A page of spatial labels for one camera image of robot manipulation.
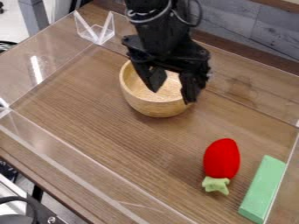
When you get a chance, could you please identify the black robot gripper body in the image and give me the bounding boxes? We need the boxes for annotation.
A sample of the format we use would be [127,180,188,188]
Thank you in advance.
[121,35,211,77]

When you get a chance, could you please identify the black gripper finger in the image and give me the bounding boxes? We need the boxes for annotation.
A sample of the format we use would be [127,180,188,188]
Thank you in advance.
[133,62,167,93]
[179,72,209,104]

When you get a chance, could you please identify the red felt strawberry green leaves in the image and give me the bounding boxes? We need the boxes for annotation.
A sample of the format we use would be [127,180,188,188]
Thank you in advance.
[200,138,240,195]

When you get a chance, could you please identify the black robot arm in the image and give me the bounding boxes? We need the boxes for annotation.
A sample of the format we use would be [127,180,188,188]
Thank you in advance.
[121,0,211,104]

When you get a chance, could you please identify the light wooden bowl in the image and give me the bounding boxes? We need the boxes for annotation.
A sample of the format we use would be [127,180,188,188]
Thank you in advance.
[119,60,192,118]

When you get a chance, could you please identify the green rectangular foam block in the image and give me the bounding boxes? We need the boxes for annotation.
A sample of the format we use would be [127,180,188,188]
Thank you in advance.
[237,155,285,224]

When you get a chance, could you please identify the clear acrylic enclosure wall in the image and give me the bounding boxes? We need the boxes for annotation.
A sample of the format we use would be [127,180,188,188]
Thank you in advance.
[0,17,299,224]

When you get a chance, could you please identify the black cable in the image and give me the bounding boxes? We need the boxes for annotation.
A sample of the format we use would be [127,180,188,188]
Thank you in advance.
[0,195,40,224]

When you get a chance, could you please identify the black metal bracket with bolt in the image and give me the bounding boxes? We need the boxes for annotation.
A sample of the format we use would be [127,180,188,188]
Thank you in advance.
[25,195,68,224]

